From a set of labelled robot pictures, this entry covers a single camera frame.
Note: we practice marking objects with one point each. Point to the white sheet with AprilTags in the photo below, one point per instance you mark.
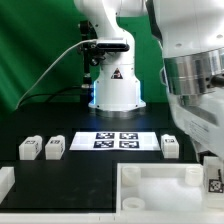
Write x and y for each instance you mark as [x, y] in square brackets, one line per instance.
[109, 140]

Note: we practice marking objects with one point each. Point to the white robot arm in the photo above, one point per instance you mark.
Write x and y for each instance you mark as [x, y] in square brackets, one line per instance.
[190, 34]

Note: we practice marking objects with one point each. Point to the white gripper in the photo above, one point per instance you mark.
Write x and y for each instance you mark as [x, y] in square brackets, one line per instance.
[204, 123]

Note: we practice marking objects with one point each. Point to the white square tabletop panel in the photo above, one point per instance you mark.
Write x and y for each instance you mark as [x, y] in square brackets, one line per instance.
[163, 187]

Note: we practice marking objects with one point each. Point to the white L-shaped obstacle wall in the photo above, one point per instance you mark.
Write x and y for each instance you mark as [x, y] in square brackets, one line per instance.
[114, 218]

